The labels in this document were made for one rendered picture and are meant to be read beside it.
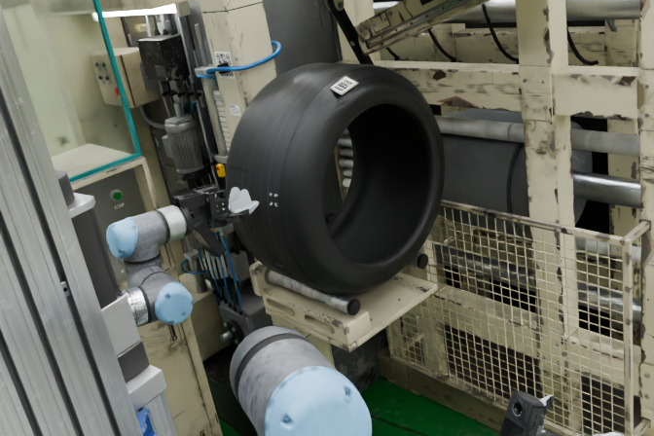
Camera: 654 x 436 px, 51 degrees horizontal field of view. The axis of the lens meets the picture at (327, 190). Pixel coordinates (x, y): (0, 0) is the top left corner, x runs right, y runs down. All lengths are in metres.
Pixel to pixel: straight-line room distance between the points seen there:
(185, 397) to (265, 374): 1.63
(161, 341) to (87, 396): 1.38
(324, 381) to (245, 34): 1.28
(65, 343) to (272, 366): 0.25
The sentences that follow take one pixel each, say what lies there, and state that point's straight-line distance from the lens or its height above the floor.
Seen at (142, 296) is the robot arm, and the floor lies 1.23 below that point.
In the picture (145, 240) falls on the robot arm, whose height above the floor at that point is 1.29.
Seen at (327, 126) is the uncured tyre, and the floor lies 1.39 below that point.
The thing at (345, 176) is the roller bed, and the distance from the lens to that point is 2.35.
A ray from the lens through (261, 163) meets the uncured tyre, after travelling 1.61.
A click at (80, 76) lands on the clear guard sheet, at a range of 2.06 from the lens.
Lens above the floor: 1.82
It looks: 21 degrees down
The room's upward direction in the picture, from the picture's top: 10 degrees counter-clockwise
